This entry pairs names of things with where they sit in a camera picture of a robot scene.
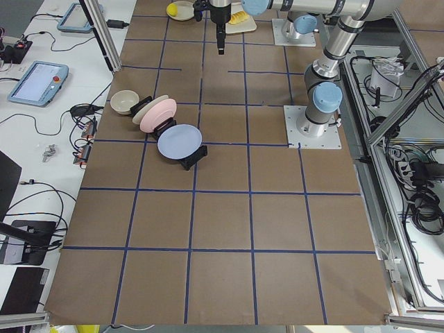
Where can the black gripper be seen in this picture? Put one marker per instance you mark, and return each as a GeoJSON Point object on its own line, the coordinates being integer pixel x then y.
{"type": "Point", "coordinates": [220, 15]}

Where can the blue teach pendant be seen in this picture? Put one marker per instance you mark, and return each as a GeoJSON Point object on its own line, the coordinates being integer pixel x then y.
{"type": "Point", "coordinates": [74, 20]}
{"type": "Point", "coordinates": [39, 85]}

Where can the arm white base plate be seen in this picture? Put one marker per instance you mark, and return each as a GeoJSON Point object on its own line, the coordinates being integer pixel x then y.
{"type": "Point", "coordinates": [291, 36]}
{"type": "Point", "coordinates": [303, 134]}

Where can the pink plate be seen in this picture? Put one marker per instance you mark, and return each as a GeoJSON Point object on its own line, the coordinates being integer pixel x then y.
{"type": "Point", "coordinates": [158, 114]}

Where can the yellow lemon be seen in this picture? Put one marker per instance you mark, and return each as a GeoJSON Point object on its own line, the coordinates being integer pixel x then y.
{"type": "Point", "coordinates": [172, 10]}

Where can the black dish rack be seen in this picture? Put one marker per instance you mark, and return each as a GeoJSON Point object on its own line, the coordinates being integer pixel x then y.
{"type": "Point", "coordinates": [186, 162]}

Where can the blue plate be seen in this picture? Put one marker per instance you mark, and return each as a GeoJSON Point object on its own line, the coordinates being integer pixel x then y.
{"type": "Point", "coordinates": [179, 141]}

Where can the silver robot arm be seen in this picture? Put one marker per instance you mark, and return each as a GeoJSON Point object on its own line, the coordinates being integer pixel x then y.
{"type": "Point", "coordinates": [256, 8]}
{"type": "Point", "coordinates": [324, 95]}

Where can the black power adapter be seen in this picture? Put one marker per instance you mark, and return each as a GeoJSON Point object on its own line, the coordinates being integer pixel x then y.
{"type": "Point", "coordinates": [113, 23]}

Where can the small metal clamp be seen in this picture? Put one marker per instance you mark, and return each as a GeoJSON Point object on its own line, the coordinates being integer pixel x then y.
{"type": "Point", "coordinates": [49, 152]}

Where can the aluminium frame post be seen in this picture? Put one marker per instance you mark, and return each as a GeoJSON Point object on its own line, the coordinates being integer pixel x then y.
{"type": "Point", "coordinates": [95, 18]}

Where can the cream rectangular tray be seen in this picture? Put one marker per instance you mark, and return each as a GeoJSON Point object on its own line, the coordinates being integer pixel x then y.
{"type": "Point", "coordinates": [246, 26]}

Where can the beige plate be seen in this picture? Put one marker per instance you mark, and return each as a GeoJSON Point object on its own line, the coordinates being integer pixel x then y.
{"type": "Point", "coordinates": [140, 113]}

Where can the near blue teach pendant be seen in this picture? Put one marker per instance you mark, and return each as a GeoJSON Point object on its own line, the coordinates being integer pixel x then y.
{"type": "Point", "coordinates": [39, 85]}

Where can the yellow sliced bread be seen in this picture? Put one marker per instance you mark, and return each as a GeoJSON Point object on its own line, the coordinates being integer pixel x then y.
{"type": "Point", "coordinates": [238, 17]}

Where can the far blue teach pendant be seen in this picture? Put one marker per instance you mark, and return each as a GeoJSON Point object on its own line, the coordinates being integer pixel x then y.
{"type": "Point", "coordinates": [74, 20]}

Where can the black camera stand base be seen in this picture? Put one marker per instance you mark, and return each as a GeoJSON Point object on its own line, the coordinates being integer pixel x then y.
{"type": "Point", "coordinates": [26, 241]}

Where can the beige bowl with lemon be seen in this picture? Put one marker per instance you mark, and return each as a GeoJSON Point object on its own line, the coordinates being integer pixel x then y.
{"type": "Point", "coordinates": [185, 11]}

